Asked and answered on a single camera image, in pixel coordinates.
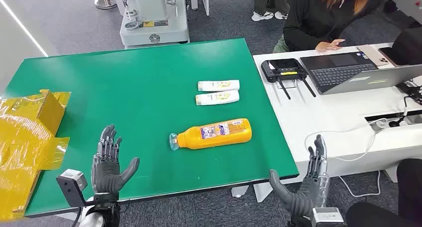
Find person's right hand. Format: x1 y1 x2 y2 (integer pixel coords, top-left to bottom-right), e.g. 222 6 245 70
315 38 346 53

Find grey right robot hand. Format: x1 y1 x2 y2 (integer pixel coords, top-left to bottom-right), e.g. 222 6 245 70
268 134 330 220

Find black cable bundle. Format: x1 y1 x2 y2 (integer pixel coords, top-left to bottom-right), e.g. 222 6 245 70
395 81 422 106

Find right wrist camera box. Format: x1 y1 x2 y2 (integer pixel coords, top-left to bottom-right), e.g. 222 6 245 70
310 207 347 227

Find white machine base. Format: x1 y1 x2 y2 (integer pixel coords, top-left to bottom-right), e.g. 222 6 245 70
119 0 190 50

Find white power adapter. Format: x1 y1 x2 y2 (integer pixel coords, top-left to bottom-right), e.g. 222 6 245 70
369 118 390 133

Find black chair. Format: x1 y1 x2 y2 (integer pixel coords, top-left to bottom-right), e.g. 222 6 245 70
345 158 422 227

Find standing person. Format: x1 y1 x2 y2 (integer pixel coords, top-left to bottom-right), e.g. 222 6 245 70
251 0 291 22

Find black remote controller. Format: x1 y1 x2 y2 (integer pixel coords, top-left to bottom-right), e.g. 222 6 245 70
261 58 317 100

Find white cable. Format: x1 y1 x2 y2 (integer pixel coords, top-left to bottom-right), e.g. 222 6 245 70
304 119 383 198

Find beige smartphone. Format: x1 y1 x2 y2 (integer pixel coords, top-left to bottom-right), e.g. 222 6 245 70
357 44 390 67

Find black bag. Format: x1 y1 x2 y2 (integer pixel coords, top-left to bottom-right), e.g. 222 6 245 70
391 27 422 67

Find yellow cardboard box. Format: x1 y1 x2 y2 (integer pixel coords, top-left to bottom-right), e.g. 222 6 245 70
0 89 72 221

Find grey laptop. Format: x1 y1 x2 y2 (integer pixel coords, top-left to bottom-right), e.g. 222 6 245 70
300 50 422 96

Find seated person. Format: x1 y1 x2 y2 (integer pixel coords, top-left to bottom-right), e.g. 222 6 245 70
273 0 386 54

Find orange detergent bottle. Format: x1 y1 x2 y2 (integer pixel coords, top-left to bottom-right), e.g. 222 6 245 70
169 117 253 152

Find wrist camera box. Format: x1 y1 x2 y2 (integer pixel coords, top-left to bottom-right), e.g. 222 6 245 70
310 207 347 227
56 168 89 209

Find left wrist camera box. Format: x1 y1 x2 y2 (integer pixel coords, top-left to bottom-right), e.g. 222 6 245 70
56 168 89 209

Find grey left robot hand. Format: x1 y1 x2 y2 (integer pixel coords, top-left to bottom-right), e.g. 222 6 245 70
91 124 141 195

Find white table foot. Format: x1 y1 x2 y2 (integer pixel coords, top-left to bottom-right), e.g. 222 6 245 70
230 185 250 199

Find white shampoo bottle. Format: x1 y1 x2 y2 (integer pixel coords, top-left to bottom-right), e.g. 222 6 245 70
198 80 241 92
195 90 240 106

